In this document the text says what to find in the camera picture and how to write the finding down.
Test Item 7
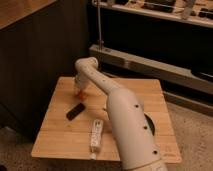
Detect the small red pepper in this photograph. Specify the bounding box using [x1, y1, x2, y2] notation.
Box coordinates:
[76, 91, 86, 100]

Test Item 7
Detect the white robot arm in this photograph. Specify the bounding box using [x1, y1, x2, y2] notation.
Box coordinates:
[75, 57, 168, 171]

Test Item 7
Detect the black rectangular block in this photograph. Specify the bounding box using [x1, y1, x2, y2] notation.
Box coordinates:
[66, 103, 85, 121]

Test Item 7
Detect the white remote controller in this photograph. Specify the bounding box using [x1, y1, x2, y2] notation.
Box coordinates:
[90, 119, 104, 153]

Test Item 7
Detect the dark wooden cabinet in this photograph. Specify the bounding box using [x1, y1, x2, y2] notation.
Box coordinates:
[0, 0, 88, 140]

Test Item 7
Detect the green tape roll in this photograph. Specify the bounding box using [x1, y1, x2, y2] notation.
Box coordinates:
[144, 114, 155, 136]

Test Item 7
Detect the metal shelf rack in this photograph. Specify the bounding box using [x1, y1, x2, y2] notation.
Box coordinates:
[87, 0, 213, 116]

